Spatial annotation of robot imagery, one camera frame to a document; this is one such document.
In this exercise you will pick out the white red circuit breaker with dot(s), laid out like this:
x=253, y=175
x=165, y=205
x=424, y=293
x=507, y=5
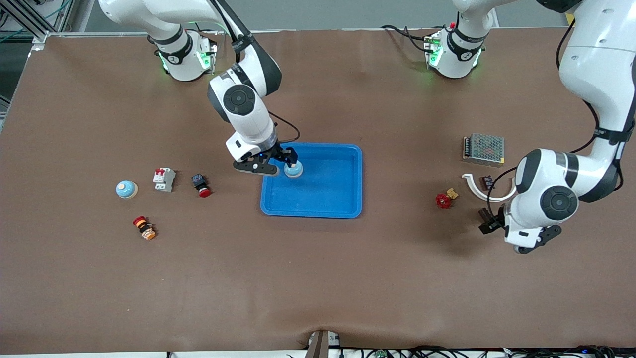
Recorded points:
x=164, y=180

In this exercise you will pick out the blue plastic tray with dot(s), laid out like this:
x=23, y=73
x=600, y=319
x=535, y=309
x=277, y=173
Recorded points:
x=323, y=194

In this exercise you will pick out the red yellow emergency stop button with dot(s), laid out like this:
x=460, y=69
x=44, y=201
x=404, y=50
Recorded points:
x=144, y=227

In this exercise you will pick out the brown table mat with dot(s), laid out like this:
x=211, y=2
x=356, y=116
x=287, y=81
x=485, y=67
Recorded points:
x=318, y=278

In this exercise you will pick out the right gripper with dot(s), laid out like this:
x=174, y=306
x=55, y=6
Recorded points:
x=283, y=152

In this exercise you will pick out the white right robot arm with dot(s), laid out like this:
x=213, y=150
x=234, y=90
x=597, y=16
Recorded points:
x=253, y=127

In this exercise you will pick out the red black push button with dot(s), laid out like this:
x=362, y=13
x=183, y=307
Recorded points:
x=200, y=184

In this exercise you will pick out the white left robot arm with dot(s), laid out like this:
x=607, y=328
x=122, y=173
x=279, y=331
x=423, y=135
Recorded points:
x=596, y=59

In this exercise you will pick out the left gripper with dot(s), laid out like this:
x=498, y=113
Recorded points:
x=493, y=222

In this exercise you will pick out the brown grey camera mount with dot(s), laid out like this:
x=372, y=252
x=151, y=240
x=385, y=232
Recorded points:
x=322, y=345

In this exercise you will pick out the blue dome desk bell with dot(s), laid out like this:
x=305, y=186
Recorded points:
x=126, y=189
x=294, y=171

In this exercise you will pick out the aluminium frame profile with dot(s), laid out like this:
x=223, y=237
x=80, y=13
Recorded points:
x=30, y=22

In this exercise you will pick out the metal mesh power supply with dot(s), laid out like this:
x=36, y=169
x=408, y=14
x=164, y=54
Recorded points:
x=484, y=149

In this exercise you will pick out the white curved pipe clamp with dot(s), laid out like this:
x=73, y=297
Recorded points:
x=501, y=199

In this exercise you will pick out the dark blue capacitor block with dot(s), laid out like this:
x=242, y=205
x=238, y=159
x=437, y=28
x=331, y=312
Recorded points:
x=487, y=183

